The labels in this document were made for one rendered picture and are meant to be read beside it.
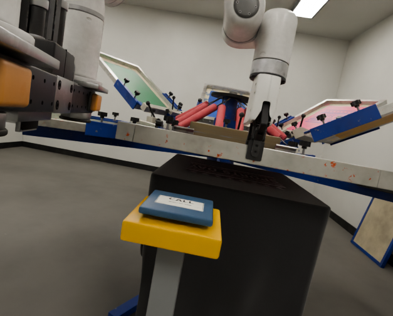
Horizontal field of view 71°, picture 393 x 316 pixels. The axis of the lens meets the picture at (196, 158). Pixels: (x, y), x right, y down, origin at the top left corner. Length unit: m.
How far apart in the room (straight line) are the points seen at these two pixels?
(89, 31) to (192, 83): 4.68
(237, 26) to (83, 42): 0.36
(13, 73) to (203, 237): 0.27
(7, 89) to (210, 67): 5.16
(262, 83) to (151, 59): 5.05
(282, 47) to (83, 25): 0.45
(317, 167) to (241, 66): 4.88
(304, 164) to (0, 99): 0.51
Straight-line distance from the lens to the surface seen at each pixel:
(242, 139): 1.17
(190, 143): 0.57
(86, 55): 0.74
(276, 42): 0.60
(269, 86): 0.57
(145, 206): 0.38
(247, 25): 0.56
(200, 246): 0.37
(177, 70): 5.44
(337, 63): 5.85
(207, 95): 3.16
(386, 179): 0.68
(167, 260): 0.43
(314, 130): 1.52
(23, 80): 0.34
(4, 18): 0.34
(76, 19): 0.75
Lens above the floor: 1.09
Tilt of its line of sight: 7 degrees down
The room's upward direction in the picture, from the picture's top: 10 degrees clockwise
